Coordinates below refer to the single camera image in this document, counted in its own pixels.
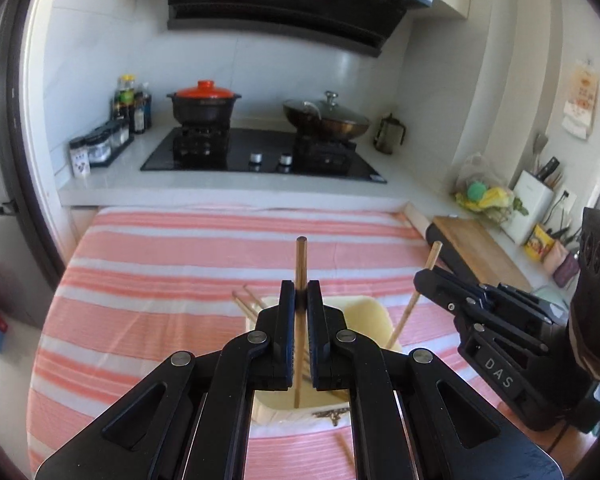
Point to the glass wok lid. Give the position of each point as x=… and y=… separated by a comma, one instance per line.
x=330, y=109

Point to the white label spice jar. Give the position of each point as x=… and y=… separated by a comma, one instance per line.
x=80, y=157

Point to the white knife block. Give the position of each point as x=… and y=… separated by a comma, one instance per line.
x=530, y=205

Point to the yellow cup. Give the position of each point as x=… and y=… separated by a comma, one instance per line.
x=539, y=245

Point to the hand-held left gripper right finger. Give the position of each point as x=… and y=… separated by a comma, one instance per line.
x=315, y=320

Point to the dark wok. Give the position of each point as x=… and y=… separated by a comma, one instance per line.
x=325, y=130

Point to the dark sauce bottle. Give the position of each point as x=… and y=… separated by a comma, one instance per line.
x=142, y=110

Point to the dark glass jug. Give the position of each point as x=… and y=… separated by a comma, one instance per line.
x=389, y=135

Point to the grey spatula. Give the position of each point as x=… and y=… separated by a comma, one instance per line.
x=541, y=145

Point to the yellow cap sauce bottle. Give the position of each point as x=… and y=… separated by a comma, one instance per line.
x=126, y=95

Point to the black clay pot red lid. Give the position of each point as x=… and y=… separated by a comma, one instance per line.
x=205, y=105

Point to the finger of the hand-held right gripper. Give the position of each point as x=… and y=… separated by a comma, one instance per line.
x=440, y=295
x=510, y=295

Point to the black range hood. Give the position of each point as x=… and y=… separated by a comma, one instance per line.
x=280, y=0

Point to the wall outlet with plug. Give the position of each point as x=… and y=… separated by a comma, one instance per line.
x=567, y=198

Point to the green cutting board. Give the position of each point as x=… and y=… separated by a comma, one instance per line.
x=547, y=292

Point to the wooden cutting board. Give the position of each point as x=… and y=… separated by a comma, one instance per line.
x=480, y=247

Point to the pink cup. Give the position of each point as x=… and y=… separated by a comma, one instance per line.
x=555, y=258

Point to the clear bag with vegetables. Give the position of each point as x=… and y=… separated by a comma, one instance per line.
x=482, y=190

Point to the wooden chopstick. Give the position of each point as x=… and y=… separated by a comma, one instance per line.
x=301, y=260
x=345, y=452
x=405, y=316
x=240, y=302
x=254, y=297

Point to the purple cup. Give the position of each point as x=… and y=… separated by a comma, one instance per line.
x=566, y=268

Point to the black gas stove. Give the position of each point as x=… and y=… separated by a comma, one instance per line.
x=260, y=157

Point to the hanging wall calendar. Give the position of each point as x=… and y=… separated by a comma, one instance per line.
x=580, y=100

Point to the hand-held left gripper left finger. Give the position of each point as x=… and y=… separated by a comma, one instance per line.
x=287, y=320

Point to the cream ribbed utensil container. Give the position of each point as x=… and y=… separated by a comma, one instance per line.
x=365, y=315

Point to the striped pink tablecloth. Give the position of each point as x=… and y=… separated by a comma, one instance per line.
x=155, y=260

